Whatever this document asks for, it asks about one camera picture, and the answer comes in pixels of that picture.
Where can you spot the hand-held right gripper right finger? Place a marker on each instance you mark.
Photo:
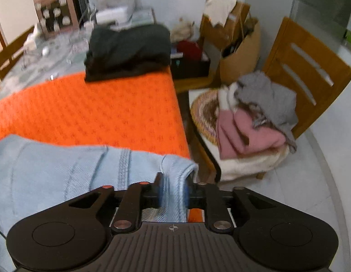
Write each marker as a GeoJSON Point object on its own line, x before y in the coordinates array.
{"type": "Point", "coordinates": [196, 197]}

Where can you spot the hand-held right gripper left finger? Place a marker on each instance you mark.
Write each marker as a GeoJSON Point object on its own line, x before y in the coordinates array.
{"type": "Point", "coordinates": [151, 197]}

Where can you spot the pink garment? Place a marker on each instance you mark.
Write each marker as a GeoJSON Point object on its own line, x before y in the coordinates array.
{"type": "Point", "coordinates": [243, 136]}

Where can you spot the light blue sweatshirt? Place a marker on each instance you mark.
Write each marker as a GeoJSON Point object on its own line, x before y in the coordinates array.
{"type": "Point", "coordinates": [50, 175]}

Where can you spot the black folded clothes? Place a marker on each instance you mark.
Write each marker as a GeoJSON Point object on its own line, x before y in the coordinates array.
{"type": "Point", "coordinates": [127, 51]}

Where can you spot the white fluffy cushion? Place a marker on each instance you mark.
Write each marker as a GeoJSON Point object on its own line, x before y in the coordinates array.
{"type": "Point", "coordinates": [249, 164]}

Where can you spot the round woven cushion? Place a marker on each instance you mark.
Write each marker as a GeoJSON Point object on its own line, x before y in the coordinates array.
{"type": "Point", "coordinates": [203, 110]}

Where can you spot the orange patterned mat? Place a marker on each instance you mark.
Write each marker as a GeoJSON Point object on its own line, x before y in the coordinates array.
{"type": "Point", "coordinates": [107, 113]}

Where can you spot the white fuzzy garment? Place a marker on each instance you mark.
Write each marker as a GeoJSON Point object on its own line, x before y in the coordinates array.
{"type": "Point", "coordinates": [226, 99]}

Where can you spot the grey garment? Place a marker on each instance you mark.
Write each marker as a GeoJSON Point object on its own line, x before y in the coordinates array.
{"type": "Point", "coordinates": [266, 96]}

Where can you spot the black storage box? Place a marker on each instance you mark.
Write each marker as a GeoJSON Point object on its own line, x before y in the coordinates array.
{"type": "Point", "coordinates": [189, 68]}

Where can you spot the brown paper bag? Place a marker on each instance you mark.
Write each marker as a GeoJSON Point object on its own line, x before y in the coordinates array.
{"type": "Point", "coordinates": [240, 62]}

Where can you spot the red cloth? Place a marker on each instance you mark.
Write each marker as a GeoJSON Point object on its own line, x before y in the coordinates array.
{"type": "Point", "coordinates": [191, 49]}

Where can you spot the wooden chair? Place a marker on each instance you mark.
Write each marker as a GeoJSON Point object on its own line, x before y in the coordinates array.
{"type": "Point", "coordinates": [277, 51]}
{"type": "Point", "coordinates": [11, 53]}
{"type": "Point", "coordinates": [218, 34]}

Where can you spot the beige fluffy bundle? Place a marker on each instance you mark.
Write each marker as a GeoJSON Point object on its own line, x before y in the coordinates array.
{"type": "Point", "coordinates": [182, 31]}

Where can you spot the checkered tablecloth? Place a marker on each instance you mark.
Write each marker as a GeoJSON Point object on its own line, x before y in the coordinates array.
{"type": "Point", "coordinates": [28, 68]}

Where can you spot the small white round object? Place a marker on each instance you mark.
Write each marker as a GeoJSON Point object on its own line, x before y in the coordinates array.
{"type": "Point", "coordinates": [45, 51]}

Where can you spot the white appliance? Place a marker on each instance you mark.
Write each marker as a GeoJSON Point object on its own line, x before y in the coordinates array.
{"type": "Point", "coordinates": [111, 14]}

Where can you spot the beige cloth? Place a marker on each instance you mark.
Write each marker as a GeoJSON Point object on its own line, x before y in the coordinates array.
{"type": "Point", "coordinates": [220, 8]}

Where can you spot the pink box with stickers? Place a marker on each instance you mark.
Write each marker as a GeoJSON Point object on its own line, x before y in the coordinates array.
{"type": "Point", "coordinates": [55, 14]}

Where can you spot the window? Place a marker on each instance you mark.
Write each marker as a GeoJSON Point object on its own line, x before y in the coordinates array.
{"type": "Point", "coordinates": [319, 0]}

